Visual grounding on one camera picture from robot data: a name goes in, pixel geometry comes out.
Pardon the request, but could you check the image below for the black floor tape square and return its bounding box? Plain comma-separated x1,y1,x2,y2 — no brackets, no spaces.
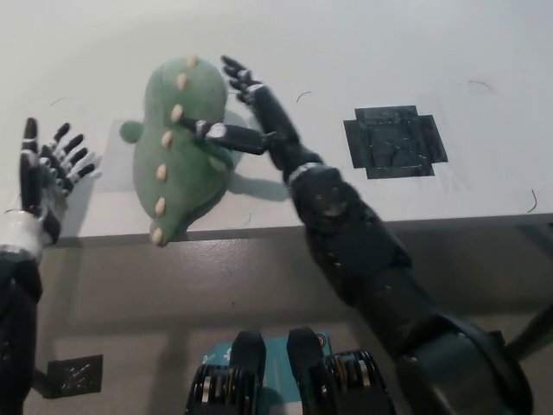
46,354,105,397

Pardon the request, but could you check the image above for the grey clear tape patch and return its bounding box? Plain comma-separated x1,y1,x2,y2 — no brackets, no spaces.
95,118,148,194

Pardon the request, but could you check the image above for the black diagonal stand bar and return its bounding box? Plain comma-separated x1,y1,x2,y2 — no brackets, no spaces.
504,302,553,361
30,366,51,397

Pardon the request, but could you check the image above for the black teal robot torso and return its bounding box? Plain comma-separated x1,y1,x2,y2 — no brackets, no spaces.
185,327,397,415

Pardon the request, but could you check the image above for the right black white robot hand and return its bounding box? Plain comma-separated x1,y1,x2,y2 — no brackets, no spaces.
179,54,323,183

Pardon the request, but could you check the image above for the green plush dinosaur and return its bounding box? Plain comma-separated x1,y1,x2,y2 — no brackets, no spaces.
119,54,237,247

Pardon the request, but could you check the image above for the black tape patch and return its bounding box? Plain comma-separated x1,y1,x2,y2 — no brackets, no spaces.
343,105,449,180

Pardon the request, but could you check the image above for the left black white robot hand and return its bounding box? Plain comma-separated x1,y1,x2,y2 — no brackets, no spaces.
16,117,104,248

